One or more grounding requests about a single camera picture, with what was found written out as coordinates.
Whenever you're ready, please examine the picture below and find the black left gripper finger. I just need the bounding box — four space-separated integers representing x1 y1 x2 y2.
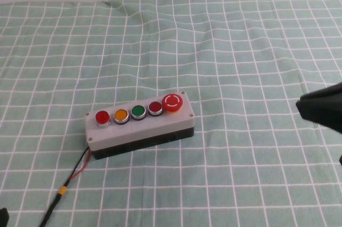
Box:
0 207 10 227

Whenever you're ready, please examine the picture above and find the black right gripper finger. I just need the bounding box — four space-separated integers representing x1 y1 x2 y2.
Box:
300 82 342 101
296 92 342 133

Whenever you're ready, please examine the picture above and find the red domed push button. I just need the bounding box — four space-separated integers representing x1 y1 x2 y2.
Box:
95 110 111 129

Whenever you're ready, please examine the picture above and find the red emergency stop mushroom button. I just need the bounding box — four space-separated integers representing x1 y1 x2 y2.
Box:
161 93 184 114

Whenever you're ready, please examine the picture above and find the yellow flat push button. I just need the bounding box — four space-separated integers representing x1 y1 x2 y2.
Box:
113 108 129 126

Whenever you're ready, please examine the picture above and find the dark red flat push button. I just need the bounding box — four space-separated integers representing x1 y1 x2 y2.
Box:
148 100 164 117

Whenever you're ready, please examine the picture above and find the grey black button control box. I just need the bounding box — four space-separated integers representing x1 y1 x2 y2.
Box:
84 90 196 160

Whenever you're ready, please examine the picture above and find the green flat push button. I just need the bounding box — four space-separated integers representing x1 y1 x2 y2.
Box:
130 105 147 121

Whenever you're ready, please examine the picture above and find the green white checkered tablecloth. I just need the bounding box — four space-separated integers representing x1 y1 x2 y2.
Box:
0 0 342 227

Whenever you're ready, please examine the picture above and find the black sheathed power cable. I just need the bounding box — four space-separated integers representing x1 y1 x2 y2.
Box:
38 193 64 227

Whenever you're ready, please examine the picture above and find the thin black wire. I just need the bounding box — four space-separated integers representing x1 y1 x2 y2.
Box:
64 146 90 187

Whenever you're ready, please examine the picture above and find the thin red wire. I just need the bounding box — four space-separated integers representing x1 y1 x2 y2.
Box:
67 151 91 184

